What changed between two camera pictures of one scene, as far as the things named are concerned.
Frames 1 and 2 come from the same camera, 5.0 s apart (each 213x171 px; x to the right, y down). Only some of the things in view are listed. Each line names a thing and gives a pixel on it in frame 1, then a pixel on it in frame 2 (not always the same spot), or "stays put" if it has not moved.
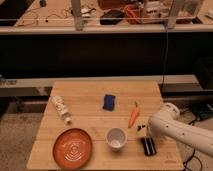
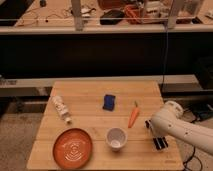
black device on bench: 111,17 stays put
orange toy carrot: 134,115 stays put
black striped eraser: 149,146 to 160,142
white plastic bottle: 61,108 stays put
